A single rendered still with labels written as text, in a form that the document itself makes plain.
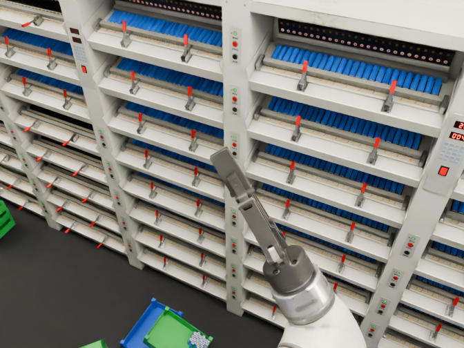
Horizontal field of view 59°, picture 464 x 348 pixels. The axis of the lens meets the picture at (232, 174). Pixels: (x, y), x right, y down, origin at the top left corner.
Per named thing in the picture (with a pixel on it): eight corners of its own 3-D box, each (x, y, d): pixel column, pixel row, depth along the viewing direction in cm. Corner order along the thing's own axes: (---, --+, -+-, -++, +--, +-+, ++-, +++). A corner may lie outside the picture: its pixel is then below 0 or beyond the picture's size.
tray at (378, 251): (387, 263, 160) (391, 255, 152) (245, 210, 181) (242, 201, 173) (400, 219, 168) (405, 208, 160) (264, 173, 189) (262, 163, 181)
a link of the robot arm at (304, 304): (342, 307, 63) (324, 277, 62) (289, 333, 64) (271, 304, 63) (326, 277, 72) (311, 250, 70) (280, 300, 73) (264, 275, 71)
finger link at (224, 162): (233, 196, 62) (233, 197, 62) (209, 157, 61) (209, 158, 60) (250, 186, 62) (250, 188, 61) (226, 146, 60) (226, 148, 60)
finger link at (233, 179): (242, 204, 62) (244, 211, 59) (226, 176, 61) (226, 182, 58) (251, 199, 62) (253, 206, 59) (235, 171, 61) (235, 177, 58)
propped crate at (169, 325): (209, 342, 225) (213, 337, 220) (190, 375, 212) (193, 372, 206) (164, 311, 229) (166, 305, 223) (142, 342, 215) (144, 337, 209)
